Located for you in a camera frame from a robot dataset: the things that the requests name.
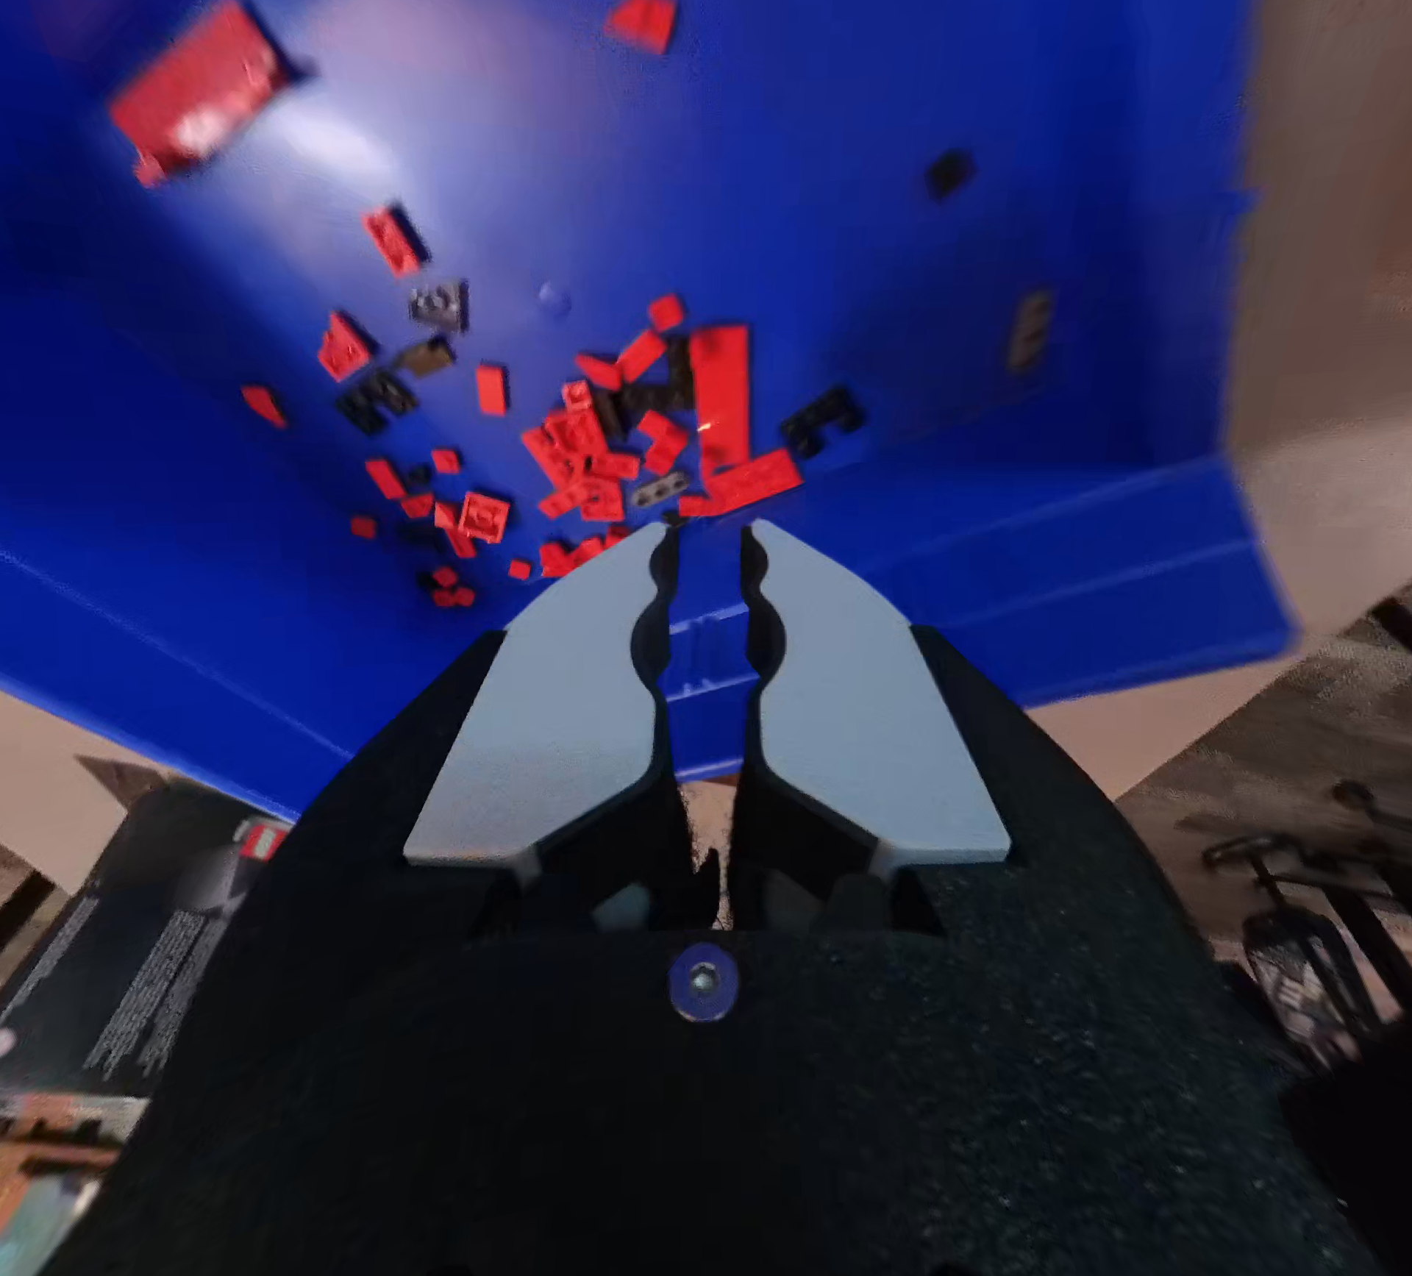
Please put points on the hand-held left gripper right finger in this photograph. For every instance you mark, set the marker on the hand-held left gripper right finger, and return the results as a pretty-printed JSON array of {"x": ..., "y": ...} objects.
[{"x": 871, "y": 735}]

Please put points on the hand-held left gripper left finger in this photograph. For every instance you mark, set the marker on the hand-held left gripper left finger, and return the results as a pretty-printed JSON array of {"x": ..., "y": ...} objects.
[{"x": 540, "y": 735}]

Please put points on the pile of red lego pieces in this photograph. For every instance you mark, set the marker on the pile of red lego pieces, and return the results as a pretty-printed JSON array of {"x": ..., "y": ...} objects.
[{"x": 717, "y": 404}]

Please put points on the blue plastic bin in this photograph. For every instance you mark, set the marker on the blue plastic bin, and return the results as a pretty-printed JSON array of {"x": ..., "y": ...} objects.
[{"x": 883, "y": 83}]

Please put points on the black lego set box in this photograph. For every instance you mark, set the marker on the black lego set box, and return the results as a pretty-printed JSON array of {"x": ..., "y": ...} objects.
[{"x": 121, "y": 967}]

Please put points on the black office chair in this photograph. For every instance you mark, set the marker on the black office chair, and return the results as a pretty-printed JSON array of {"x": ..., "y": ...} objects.
[{"x": 1302, "y": 945}]

